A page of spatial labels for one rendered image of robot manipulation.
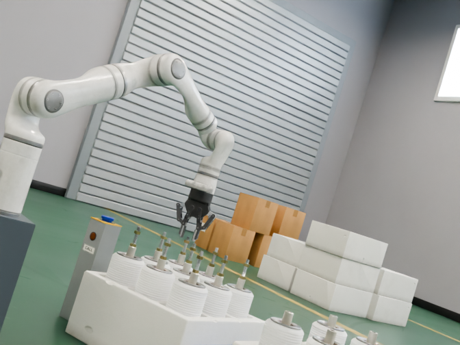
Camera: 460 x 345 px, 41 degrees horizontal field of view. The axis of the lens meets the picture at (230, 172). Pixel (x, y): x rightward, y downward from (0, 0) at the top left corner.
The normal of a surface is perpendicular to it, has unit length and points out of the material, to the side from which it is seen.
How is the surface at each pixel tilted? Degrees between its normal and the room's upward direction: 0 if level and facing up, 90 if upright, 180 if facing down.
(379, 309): 90
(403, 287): 90
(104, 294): 90
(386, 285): 90
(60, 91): 79
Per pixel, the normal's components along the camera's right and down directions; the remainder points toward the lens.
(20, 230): 0.52, 0.13
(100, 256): 0.79, 0.22
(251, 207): -0.78, -0.28
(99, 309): -0.54, -0.21
